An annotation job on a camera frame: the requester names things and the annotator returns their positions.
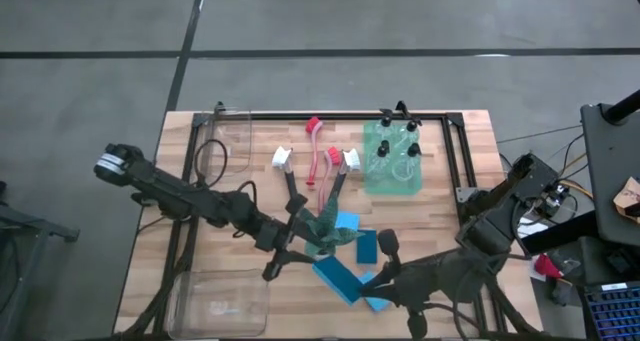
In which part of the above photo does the snake plant in white pot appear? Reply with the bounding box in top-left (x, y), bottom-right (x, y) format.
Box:
top-left (294, 194), bottom-right (365, 261)

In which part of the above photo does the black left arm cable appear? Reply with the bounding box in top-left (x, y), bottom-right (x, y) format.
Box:
top-left (193, 139), bottom-right (259, 198)

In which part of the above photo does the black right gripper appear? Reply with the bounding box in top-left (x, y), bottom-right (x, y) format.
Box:
top-left (360, 229), bottom-right (437, 341)

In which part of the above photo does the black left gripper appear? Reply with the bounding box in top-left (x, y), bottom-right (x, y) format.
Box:
top-left (254, 194), bottom-right (318, 283)

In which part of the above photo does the small electronics box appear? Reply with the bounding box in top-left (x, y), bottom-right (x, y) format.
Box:
top-left (545, 184), bottom-right (572, 220)

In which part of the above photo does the white brush with black handle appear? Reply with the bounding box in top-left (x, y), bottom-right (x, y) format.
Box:
top-left (327, 148), bottom-right (362, 210)
top-left (271, 146), bottom-right (301, 202)

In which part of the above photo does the pink-handled red dish brush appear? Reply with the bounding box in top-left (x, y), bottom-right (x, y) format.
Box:
top-left (315, 146), bottom-right (343, 215)

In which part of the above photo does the red-handled red dish brush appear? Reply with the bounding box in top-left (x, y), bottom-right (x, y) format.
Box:
top-left (304, 116), bottom-right (324, 187)

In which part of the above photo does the clear bin with handle cutouts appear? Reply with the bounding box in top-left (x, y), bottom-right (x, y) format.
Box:
top-left (198, 109), bottom-right (254, 176)

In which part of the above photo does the large clear plastic bin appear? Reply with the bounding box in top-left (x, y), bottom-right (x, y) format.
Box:
top-left (166, 268), bottom-right (271, 340)

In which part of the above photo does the black pole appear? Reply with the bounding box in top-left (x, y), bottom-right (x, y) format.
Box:
top-left (601, 89), bottom-right (640, 126)

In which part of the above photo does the red cone-shaped object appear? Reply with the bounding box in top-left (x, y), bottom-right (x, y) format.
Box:
top-left (533, 253), bottom-right (565, 282)

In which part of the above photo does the black aluminium table frame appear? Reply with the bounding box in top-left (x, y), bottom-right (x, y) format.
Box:
top-left (119, 100), bottom-right (544, 341)

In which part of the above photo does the dark grey metal stand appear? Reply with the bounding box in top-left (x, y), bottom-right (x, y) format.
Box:
top-left (0, 180), bottom-right (81, 341)

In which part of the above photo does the black side table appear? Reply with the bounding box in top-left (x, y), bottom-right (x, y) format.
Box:
top-left (579, 103), bottom-right (640, 247)

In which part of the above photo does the brown cardboard piece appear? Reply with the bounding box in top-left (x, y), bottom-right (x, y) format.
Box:
top-left (612, 176), bottom-right (640, 218)

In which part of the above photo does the green translucent plastic bin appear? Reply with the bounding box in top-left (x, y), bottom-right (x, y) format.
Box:
top-left (362, 120), bottom-right (423, 197)

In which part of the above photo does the white paper sheet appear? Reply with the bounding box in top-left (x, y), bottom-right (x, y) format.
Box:
top-left (517, 219), bottom-right (550, 240)

